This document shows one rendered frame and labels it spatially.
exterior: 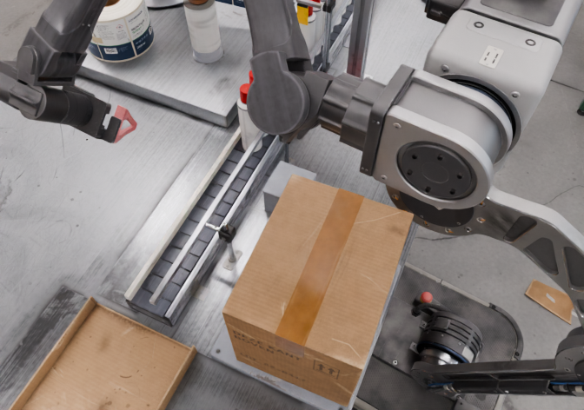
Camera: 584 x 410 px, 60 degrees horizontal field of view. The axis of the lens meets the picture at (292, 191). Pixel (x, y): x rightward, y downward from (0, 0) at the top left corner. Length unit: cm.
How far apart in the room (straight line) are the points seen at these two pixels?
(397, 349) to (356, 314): 92
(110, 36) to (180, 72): 21
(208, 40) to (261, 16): 86
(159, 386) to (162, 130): 69
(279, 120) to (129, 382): 71
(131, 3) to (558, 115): 212
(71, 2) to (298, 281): 55
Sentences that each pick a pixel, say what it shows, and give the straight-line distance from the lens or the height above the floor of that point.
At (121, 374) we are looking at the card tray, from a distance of 116.
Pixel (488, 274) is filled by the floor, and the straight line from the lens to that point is 225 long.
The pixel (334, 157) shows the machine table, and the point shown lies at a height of 83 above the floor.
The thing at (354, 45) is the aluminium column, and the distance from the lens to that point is 146.
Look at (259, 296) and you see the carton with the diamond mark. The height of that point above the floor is 112.
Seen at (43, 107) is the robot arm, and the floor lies 132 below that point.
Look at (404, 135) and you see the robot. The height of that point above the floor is 149.
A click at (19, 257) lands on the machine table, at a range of 136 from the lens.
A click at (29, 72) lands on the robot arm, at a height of 138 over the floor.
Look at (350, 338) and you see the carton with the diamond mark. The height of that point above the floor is 112.
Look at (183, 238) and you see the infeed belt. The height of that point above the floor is 88.
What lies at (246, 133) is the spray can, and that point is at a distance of 126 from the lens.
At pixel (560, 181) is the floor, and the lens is 264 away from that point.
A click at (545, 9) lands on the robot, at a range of 71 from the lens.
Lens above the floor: 191
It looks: 56 degrees down
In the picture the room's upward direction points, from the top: straight up
